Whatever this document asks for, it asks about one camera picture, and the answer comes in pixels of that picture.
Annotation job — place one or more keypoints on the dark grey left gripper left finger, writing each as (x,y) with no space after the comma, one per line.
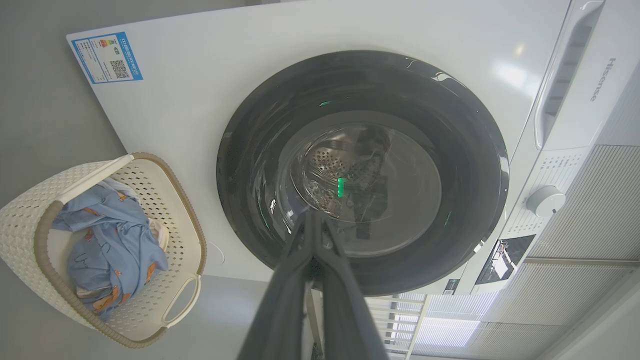
(280,310)

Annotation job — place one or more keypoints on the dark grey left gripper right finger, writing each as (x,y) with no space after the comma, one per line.
(345,320)

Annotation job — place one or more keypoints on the dark round washer door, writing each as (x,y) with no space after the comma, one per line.
(260,150)

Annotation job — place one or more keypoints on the blue garment with orange print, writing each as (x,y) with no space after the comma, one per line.
(120,240)

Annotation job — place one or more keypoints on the washing machine black display panel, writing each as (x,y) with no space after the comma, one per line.
(505,257)

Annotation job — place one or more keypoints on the white front-load washing machine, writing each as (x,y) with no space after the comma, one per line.
(200,125)

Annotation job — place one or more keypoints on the white railing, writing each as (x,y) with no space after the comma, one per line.
(397,320)

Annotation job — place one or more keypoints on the round filter cover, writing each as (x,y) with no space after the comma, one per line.
(216,252)

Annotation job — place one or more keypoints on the cream perforated laundry basket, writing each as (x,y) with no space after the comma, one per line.
(150,180)

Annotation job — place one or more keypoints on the white control knob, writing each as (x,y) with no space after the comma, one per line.
(545,201)

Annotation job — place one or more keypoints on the blue energy label sticker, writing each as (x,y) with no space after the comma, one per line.
(107,57)

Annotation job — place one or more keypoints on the white detergent drawer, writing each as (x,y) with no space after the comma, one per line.
(600,75)

